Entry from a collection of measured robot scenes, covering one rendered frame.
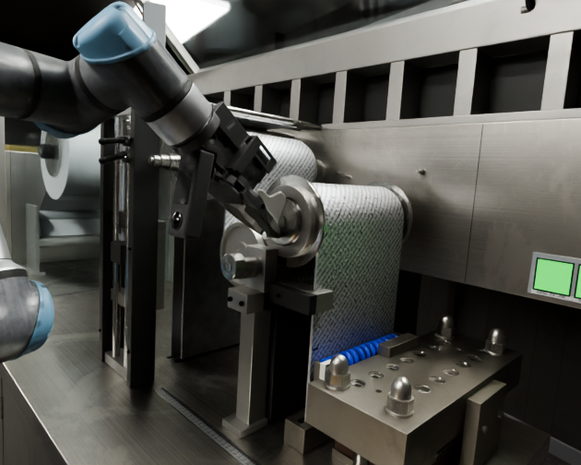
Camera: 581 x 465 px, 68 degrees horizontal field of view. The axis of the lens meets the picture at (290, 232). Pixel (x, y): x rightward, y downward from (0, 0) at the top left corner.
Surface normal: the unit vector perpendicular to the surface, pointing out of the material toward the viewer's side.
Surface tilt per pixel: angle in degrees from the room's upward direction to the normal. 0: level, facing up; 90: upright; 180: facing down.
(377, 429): 90
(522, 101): 90
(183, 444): 0
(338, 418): 90
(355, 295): 90
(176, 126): 123
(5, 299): 64
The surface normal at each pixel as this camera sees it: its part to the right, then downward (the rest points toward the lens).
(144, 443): 0.06, -0.99
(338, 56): -0.72, 0.04
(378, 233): 0.69, 0.13
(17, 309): 0.82, -0.33
